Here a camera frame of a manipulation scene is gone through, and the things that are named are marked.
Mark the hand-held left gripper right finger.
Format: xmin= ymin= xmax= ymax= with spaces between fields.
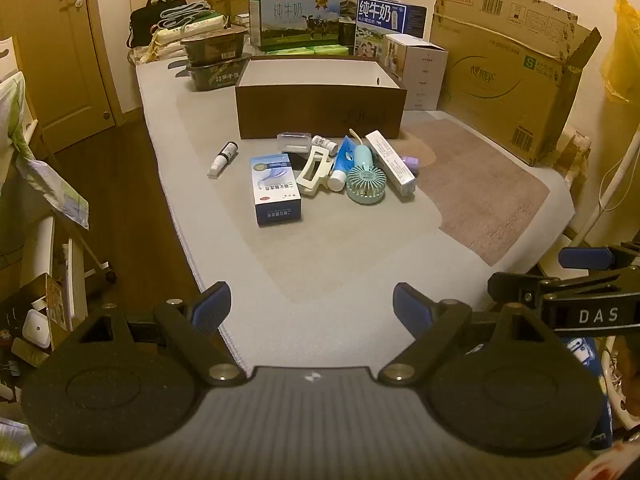
xmin=377 ymin=282 xmax=556 ymax=388

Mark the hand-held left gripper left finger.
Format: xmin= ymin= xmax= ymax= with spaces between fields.
xmin=67 ymin=281 xmax=248 ymax=388

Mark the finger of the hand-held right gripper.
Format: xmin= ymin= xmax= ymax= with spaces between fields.
xmin=559 ymin=242 xmax=640 ymax=270
xmin=487 ymin=266 xmax=640 ymax=306

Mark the blue medicine box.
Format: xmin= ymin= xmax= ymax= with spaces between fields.
xmin=250 ymin=154 xmax=303 ymax=226

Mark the mint handheld fan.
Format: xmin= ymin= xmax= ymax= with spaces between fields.
xmin=346 ymin=129 xmax=388 ymax=205

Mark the small white black-capped tube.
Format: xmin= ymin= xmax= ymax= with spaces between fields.
xmin=207 ymin=141 xmax=239 ymax=178

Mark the long white carton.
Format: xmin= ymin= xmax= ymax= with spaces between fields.
xmin=365 ymin=130 xmax=417 ymax=197

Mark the blue white-capped tube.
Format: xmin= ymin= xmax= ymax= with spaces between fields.
xmin=327 ymin=135 xmax=358 ymax=192

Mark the white hair claw clip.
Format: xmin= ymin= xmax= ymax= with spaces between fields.
xmin=296 ymin=145 xmax=335 ymax=197

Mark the clear plastic case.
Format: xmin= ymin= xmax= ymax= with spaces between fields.
xmin=276 ymin=132 xmax=312 ymax=153

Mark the brown storage box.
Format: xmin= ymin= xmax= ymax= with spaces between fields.
xmin=235 ymin=56 xmax=408 ymax=141

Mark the white pole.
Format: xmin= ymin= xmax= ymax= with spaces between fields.
xmin=565 ymin=140 xmax=640 ymax=248

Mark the brown mat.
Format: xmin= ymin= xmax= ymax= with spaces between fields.
xmin=405 ymin=120 xmax=551 ymax=266

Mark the large cardboard box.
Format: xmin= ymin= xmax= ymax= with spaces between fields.
xmin=430 ymin=0 xmax=603 ymax=167

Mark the yellow plastic bag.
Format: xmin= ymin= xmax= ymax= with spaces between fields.
xmin=602 ymin=0 xmax=640 ymax=106

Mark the green patterned cloth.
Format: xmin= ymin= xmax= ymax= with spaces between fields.
xmin=0 ymin=70 xmax=91 ymax=231

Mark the dark instant noodle bowl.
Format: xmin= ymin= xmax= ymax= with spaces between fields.
xmin=180 ymin=26 xmax=249 ymax=64
xmin=184 ymin=54 xmax=252 ymax=92

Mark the white product box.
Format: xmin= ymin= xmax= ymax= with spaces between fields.
xmin=384 ymin=34 xmax=449 ymax=111

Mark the stack of pale packets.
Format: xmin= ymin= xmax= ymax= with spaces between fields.
xmin=135 ymin=2 xmax=226 ymax=63

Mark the wooden door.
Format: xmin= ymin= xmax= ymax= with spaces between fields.
xmin=0 ymin=0 xmax=126 ymax=153

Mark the blue milk carton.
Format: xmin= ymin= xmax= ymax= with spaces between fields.
xmin=355 ymin=0 xmax=428 ymax=56

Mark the black bag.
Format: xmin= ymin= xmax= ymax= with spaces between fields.
xmin=129 ymin=0 xmax=173 ymax=48

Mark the green cow-print milk carton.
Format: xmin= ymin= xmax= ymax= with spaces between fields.
xmin=247 ymin=0 xmax=342 ymax=51

